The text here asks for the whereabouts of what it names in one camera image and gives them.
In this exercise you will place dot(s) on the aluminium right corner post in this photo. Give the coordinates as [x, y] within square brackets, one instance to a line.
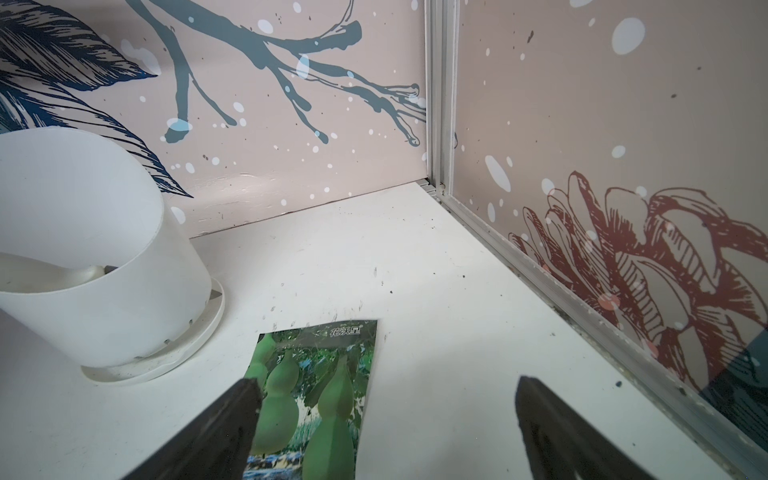
[441, 29]

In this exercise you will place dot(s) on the white cylindrical cup holder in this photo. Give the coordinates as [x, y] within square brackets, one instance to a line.
[93, 260]

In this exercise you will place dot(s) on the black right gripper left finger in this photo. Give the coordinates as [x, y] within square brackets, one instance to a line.
[215, 445]

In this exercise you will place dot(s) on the green gourd seed bag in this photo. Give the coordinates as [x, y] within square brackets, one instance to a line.
[314, 385]

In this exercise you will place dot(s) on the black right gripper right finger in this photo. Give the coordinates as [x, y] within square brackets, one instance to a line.
[560, 444]

